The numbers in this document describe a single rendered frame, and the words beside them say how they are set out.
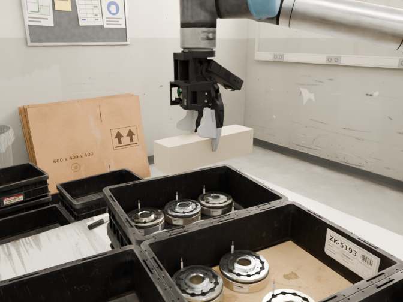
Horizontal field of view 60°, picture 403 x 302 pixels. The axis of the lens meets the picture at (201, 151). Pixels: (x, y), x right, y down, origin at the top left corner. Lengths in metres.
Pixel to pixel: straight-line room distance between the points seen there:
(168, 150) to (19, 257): 0.65
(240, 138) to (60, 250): 0.66
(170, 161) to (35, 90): 2.64
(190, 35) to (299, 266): 0.54
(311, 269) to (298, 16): 0.54
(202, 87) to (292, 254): 0.44
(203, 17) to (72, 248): 0.79
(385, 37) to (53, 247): 1.04
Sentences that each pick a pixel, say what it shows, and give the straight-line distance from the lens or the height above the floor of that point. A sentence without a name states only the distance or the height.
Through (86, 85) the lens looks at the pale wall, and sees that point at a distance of 3.39.
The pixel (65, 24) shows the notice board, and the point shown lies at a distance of 3.32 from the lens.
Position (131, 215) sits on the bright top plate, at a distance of 0.96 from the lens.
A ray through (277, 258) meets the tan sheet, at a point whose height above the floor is 0.83.
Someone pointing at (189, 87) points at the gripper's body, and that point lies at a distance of 0.69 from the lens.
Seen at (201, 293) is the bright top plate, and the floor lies 0.86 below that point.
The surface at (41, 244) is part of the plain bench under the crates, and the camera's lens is 1.22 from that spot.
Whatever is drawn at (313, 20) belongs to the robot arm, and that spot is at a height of 1.34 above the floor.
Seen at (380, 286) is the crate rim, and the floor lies 0.93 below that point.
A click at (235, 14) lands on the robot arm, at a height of 1.35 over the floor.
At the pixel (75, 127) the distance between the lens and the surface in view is 3.22.
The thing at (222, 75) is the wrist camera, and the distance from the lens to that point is 0.76.
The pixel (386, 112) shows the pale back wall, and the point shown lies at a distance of 3.54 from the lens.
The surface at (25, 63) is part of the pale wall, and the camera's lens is 3.24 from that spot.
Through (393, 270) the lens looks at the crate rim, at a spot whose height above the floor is 0.93.
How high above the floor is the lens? 1.31
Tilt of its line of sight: 18 degrees down
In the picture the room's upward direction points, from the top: straight up
